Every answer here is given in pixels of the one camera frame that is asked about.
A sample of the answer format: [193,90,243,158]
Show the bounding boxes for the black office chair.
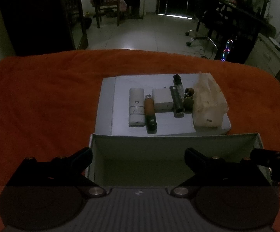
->
[185,0,230,58]

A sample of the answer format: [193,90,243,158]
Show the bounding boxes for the dark computer desk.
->
[213,0,276,64]

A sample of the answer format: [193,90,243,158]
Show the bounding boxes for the white cabinet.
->
[246,32,280,78]

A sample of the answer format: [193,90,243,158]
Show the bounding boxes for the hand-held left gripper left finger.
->
[6,147,107,197]

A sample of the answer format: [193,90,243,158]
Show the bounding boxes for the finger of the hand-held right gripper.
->
[249,143,280,168]

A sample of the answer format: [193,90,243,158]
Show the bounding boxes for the wooden chair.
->
[90,0,128,28]

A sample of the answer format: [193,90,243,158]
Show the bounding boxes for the clear plastic bag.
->
[193,71,229,128]

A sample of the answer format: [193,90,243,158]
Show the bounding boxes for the white power bank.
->
[128,88,146,127]

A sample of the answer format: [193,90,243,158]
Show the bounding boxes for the black floor cable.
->
[194,47,212,59]

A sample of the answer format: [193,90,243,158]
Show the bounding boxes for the computer tower with coloured fans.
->
[217,36,252,63]

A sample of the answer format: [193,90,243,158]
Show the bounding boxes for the brown bottle with green label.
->
[144,95,158,134]

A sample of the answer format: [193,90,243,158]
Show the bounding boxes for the pink cloth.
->
[90,0,127,12]

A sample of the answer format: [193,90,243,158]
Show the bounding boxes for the white cardboard box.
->
[85,132,274,189]

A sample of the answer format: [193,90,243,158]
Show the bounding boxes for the white charger adapter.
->
[152,88,174,113]

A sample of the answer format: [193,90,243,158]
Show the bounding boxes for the orange blanket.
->
[0,49,280,232]

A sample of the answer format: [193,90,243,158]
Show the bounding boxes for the dark wooden cabinet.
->
[0,0,90,56]

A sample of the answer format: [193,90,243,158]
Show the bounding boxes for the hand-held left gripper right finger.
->
[170,147,272,197]

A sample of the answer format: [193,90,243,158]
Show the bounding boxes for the glass vial with black cap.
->
[173,74,185,95]

